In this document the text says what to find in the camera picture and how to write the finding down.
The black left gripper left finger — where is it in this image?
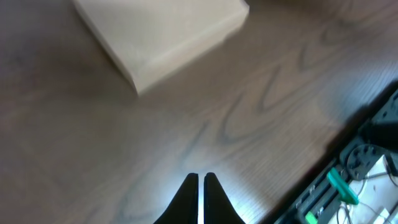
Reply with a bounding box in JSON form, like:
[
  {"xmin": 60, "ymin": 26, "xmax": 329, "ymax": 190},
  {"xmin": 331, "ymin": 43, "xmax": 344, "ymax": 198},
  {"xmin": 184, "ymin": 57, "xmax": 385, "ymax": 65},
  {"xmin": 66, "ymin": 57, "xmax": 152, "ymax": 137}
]
[{"xmin": 154, "ymin": 173, "xmax": 198, "ymax": 224}]

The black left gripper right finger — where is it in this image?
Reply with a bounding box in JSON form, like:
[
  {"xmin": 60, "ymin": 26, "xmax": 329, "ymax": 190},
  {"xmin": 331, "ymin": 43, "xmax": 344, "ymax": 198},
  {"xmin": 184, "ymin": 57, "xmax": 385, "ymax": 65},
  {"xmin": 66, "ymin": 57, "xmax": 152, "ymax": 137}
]
[{"xmin": 203, "ymin": 172, "xmax": 244, "ymax": 224}]

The brown cardboard box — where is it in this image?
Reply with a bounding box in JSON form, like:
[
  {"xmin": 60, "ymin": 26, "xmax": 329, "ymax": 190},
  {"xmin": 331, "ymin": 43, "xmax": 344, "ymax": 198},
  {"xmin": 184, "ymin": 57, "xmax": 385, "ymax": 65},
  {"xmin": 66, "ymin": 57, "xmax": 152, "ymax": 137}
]
[{"xmin": 73, "ymin": 0, "xmax": 249, "ymax": 94}]

